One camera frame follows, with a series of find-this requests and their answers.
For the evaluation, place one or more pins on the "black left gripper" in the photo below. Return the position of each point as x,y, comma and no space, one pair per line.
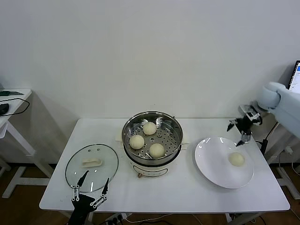
80,208

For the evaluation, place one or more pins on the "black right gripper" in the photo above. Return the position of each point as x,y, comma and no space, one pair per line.
245,123

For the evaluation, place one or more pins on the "white steamed baozi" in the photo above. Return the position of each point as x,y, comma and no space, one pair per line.
157,150
136,142
236,159
149,128

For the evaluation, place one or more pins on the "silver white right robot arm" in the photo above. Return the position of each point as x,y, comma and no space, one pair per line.
288,105

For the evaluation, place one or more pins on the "perforated steel steamer basket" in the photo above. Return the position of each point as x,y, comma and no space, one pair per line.
168,136

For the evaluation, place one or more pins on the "black stand pole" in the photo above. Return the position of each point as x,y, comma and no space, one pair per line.
264,147

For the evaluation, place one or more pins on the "white power strip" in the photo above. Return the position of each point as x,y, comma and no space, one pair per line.
114,219

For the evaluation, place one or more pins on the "white round plate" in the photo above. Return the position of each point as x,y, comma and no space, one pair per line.
211,164

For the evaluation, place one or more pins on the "white power adapter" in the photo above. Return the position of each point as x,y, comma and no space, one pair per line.
289,150

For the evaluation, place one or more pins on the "white work table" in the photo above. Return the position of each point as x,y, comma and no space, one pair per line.
98,131

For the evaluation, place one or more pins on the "white electric cooker base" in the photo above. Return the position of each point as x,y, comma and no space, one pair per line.
150,170

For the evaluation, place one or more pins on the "white side table with laptop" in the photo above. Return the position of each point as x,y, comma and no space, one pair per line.
287,182

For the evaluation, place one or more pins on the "open grey laptop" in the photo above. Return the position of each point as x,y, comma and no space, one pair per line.
296,77

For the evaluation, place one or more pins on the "white side desk with mouse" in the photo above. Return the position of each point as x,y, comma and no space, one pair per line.
16,98

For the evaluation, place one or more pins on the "black computer mouse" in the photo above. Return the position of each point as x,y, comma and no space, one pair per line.
3,109

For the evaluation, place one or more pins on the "flat green tool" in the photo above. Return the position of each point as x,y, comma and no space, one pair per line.
7,93

